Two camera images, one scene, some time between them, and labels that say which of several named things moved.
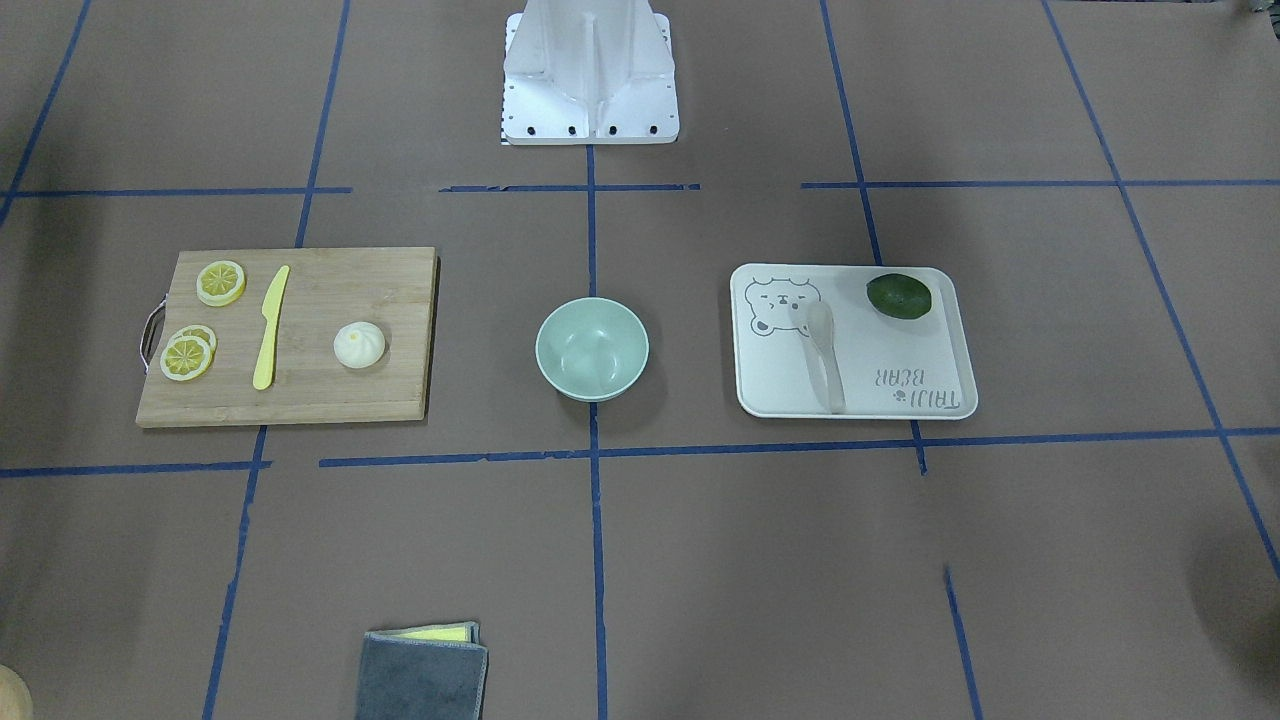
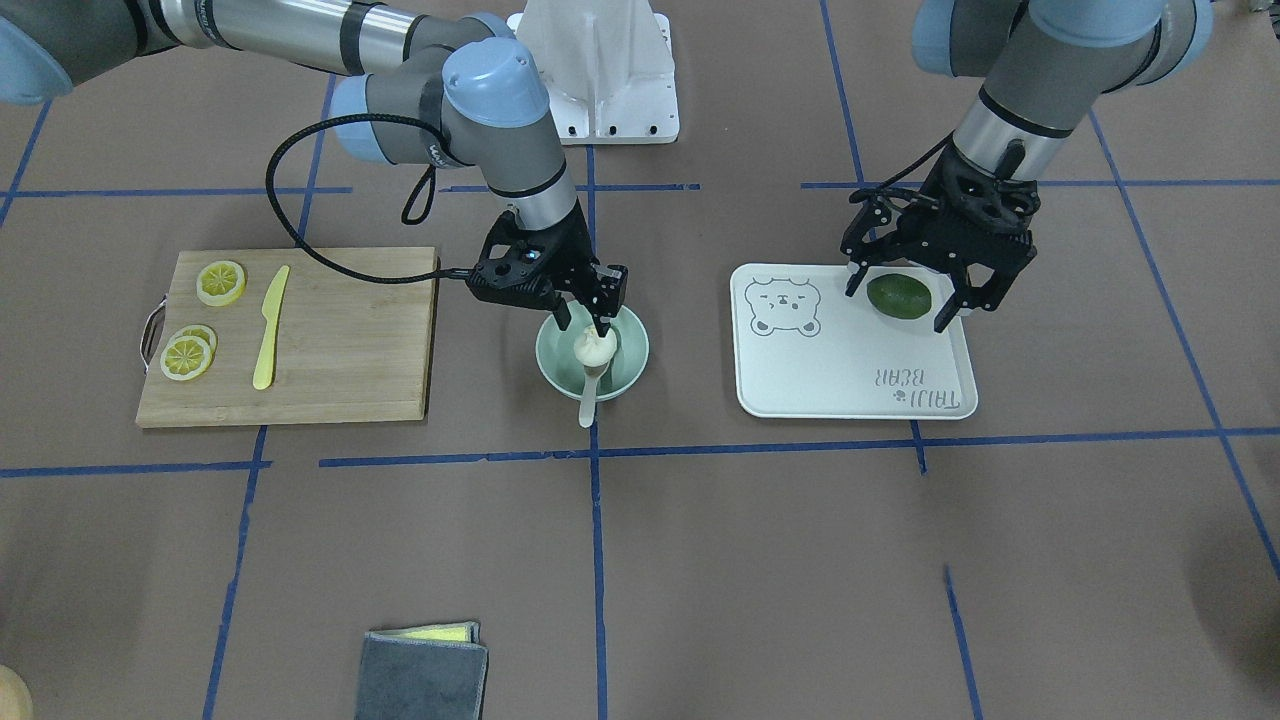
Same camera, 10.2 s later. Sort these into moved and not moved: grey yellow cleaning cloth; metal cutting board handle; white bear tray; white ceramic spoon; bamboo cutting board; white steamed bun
Moved: white steamed bun; white ceramic spoon
Not moved: grey yellow cleaning cloth; bamboo cutting board; metal cutting board handle; white bear tray
